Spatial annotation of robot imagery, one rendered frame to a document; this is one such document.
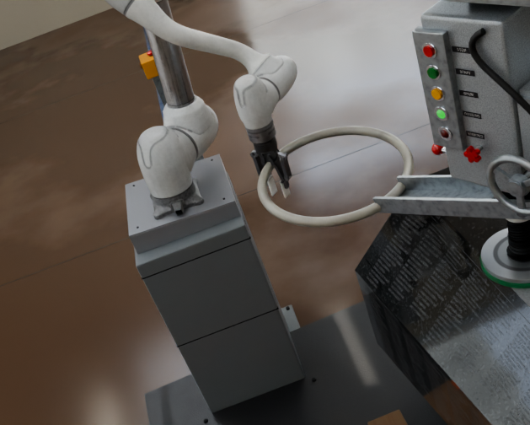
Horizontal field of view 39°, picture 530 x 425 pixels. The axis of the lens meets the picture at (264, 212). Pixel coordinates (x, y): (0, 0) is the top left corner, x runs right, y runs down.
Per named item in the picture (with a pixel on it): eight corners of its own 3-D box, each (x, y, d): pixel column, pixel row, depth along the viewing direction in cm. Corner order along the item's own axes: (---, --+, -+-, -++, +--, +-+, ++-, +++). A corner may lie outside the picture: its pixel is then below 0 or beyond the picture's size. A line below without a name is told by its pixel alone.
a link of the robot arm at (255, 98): (265, 132, 228) (284, 109, 236) (251, 88, 218) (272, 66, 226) (236, 130, 233) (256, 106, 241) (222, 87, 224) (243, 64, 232)
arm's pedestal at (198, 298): (202, 429, 292) (121, 280, 248) (188, 345, 334) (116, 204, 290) (321, 384, 293) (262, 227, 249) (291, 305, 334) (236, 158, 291)
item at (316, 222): (447, 156, 227) (446, 148, 225) (341, 251, 206) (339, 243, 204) (329, 117, 259) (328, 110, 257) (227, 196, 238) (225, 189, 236)
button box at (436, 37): (470, 145, 166) (450, 28, 151) (463, 151, 165) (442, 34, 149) (441, 138, 172) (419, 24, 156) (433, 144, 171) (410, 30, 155)
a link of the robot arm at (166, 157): (141, 198, 261) (119, 144, 249) (168, 169, 274) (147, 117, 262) (179, 200, 253) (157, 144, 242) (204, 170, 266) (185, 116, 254)
